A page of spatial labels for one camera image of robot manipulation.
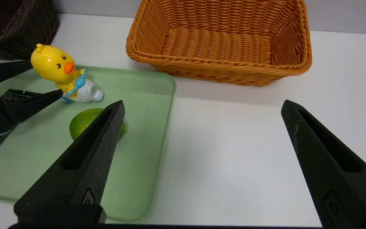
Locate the green lime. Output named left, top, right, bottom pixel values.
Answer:
left=69, top=108, right=126, bottom=141

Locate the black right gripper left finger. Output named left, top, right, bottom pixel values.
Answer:
left=14, top=101, right=125, bottom=224

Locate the dark brown wicker basket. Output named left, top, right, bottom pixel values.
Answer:
left=0, top=0, right=59, bottom=60

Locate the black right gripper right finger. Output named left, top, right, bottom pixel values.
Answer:
left=281, top=100, right=366, bottom=229

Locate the yellow duck toy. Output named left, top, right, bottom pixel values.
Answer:
left=30, top=44, right=104, bottom=104

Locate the orange wicker basket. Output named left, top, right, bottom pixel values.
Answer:
left=126, top=0, right=312, bottom=87

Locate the black cosmetic tube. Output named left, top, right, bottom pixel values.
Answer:
left=0, top=89, right=40, bottom=152

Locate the light green plastic tray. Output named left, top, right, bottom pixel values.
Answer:
left=0, top=65, right=176, bottom=223

